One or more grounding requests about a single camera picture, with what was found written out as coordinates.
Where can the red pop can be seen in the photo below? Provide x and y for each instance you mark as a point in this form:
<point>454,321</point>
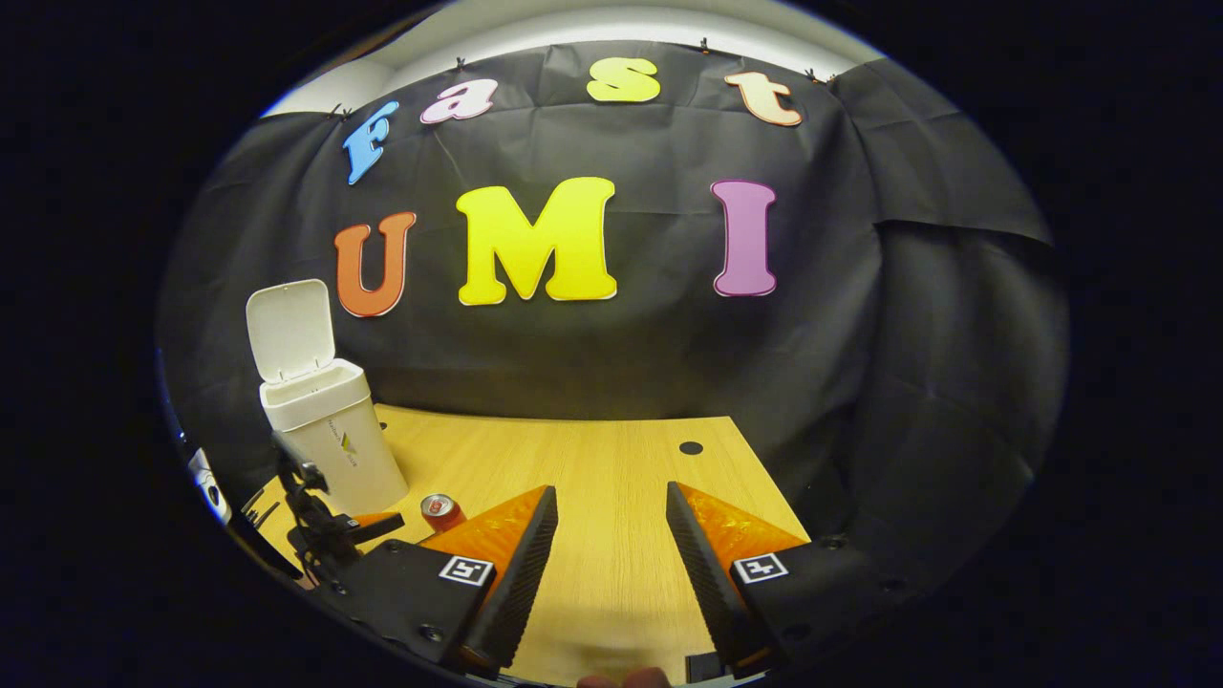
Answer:
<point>442,514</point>

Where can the black backdrop cloth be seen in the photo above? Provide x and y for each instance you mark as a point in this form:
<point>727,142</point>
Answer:
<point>860,334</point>

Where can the white desktop garbage bin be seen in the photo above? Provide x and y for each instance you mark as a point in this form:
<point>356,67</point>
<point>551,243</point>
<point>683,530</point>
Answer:
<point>334,430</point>

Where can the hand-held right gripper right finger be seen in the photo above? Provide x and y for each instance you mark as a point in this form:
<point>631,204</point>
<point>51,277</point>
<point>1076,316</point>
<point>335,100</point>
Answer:
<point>702,583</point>

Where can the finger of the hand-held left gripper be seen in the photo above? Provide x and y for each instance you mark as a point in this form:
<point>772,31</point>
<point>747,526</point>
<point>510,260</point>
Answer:
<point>377,524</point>

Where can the wooden desktop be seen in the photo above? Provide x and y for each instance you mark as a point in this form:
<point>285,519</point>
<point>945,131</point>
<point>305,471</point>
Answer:
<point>592,478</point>

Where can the white and black device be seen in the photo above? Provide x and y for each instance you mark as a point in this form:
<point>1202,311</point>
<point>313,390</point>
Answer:
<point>208,483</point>

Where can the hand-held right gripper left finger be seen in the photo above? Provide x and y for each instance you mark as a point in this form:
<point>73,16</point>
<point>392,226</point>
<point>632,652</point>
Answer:
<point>521,583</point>

